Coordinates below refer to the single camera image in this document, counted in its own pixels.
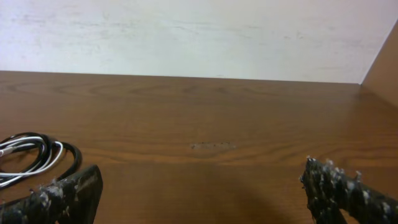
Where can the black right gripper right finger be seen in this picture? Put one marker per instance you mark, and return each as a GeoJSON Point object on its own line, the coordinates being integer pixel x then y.
{"type": "Point", "coordinates": [330, 191]}

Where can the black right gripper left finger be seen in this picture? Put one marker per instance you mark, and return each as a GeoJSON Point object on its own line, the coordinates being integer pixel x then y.
{"type": "Point", "coordinates": [74, 199]}

